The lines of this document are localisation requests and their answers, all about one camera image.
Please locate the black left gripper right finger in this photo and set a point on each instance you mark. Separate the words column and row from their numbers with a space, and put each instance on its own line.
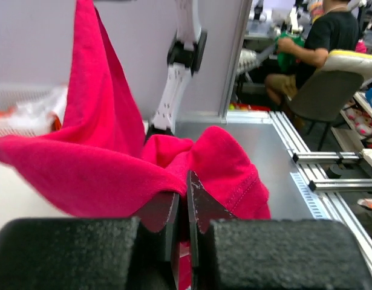
column 202, row 210

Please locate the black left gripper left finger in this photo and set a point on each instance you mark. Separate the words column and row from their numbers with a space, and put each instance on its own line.
column 158, row 242

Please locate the magenta t shirt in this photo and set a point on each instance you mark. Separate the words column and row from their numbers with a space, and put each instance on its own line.
column 99, row 168

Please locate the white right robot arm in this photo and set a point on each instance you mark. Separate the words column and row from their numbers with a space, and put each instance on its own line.
column 184, row 60

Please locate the grey office chair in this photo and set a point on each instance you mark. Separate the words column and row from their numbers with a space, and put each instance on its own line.
column 325, row 93

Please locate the white t shirt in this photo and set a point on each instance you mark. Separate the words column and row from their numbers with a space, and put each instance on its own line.
column 31, row 111

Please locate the white perforated plastic basket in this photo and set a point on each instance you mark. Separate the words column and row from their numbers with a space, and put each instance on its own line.
column 19, row 99

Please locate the person in black shirt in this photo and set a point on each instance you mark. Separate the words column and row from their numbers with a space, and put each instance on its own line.
column 336, row 29

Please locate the white slotted cable duct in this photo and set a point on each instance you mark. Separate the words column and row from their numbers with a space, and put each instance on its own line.
column 311, row 199

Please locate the aluminium mounting rail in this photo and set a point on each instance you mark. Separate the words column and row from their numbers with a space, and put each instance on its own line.
column 339, row 179

